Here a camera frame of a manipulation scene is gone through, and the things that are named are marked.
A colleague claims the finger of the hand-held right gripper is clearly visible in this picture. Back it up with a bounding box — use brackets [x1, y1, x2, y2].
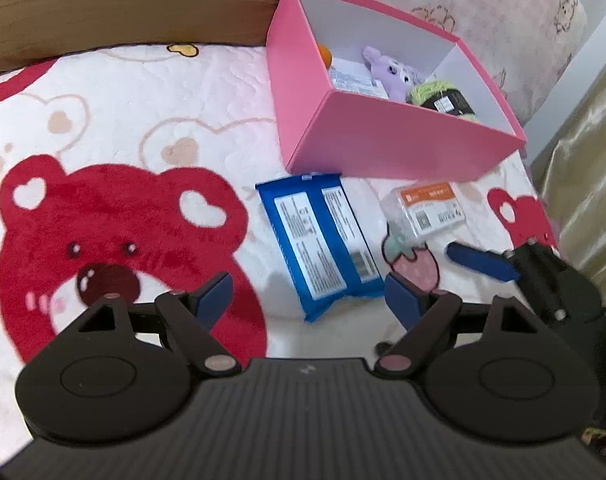
[445, 241, 522, 284]

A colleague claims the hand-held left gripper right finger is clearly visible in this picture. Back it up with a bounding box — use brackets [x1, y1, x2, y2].
[373, 271, 538, 378]

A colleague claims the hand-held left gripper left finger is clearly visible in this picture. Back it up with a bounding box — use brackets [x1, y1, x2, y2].
[78, 271, 243, 378]

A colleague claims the clear plastic box orange label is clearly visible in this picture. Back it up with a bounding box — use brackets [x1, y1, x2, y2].
[380, 182, 468, 243]

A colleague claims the blue wipes packet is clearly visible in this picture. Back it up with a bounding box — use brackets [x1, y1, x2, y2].
[255, 173, 386, 323]

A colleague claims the pink cardboard box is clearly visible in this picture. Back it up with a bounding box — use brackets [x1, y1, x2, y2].
[266, 0, 528, 183]

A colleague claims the green yarn ball black label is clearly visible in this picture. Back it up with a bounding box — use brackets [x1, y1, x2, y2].
[407, 79, 478, 123]

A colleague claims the white tissue packet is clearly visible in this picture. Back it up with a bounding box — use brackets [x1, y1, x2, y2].
[328, 57, 390, 101]

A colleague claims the golden satin fabric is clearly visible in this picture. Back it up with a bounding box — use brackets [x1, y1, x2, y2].
[530, 52, 606, 306]

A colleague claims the red bear printed blanket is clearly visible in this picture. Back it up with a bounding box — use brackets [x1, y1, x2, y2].
[0, 42, 564, 466]

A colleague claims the purple plush toy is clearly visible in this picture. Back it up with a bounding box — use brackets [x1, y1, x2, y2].
[361, 45, 426, 101]

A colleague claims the pink patterned pillow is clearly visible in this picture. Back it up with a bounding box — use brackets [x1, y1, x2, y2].
[313, 0, 588, 123]

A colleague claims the wooden headboard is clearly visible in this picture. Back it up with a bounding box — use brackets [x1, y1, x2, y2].
[0, 0, 314, 78]

